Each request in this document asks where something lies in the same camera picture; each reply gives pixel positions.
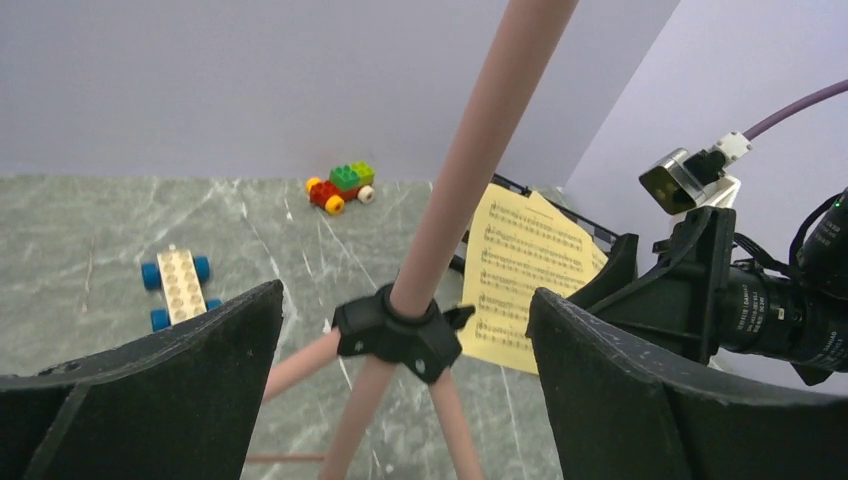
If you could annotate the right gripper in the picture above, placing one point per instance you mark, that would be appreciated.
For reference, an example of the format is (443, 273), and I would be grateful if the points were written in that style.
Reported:
(675, 304)

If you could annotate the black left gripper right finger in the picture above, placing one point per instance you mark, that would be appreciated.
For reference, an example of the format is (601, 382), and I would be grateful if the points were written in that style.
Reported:
(621, 407)

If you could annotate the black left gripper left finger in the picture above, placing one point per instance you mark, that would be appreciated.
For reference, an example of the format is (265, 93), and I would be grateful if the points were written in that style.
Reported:
(180, 403)

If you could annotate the yellow sheet music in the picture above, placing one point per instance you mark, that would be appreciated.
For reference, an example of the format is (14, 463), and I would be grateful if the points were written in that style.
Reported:
(512, 251)
(580, 241)

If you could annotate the pink music stand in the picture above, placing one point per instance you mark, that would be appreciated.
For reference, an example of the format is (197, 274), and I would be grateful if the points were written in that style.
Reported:
(525, 40)

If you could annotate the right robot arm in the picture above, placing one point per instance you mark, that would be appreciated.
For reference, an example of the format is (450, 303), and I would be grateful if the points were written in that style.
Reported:
(817, 254)

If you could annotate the black white chessboard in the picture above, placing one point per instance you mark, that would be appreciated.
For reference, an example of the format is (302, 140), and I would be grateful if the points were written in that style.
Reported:
(603, 237)

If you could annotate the beige blue toy car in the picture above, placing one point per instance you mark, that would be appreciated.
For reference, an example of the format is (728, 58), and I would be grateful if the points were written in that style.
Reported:
(179, 275)

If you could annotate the red green toy train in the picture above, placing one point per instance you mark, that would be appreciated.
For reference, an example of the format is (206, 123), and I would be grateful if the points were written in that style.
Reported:
(345, 184)

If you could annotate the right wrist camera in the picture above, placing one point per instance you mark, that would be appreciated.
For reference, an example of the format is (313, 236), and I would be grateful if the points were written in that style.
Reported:
(683, 181)

